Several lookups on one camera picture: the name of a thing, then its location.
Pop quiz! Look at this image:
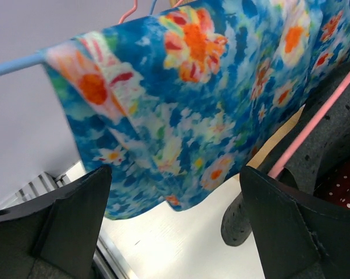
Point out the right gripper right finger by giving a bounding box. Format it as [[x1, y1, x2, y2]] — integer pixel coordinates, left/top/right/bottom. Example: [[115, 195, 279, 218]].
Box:
[[240, 166, 350, 278]]

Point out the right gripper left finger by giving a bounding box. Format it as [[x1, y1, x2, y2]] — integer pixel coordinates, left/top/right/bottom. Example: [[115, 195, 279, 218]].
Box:
[[0, 166, 112, 278]]

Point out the blue floral skirt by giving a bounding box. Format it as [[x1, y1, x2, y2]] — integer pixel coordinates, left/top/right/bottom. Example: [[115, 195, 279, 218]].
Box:
[[43, 1, 350, 220]]

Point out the blue hanger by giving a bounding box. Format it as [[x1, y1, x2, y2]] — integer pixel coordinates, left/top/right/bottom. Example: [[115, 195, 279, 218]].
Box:
[[0, 0, 157, 76]]

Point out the pink wire hanger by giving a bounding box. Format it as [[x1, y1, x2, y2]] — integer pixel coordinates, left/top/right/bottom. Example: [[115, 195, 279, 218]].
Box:
[[119, 0, 138, 24]]

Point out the red dotted skirt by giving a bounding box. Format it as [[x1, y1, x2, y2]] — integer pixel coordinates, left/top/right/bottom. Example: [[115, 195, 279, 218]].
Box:
[[315, 158, 350, 209]]

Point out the dark grey dotted skirt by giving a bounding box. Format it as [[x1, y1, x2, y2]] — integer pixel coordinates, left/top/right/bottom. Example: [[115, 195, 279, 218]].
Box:
[[221, 62, 350, 246]]

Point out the wooden clothes rack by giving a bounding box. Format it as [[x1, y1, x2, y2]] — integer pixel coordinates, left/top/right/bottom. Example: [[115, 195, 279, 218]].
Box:
[[169, 0, 306, 183]]

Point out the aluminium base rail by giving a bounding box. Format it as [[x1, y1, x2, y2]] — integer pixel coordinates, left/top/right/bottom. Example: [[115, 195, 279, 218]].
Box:
[[15, 172, 70, 203]]

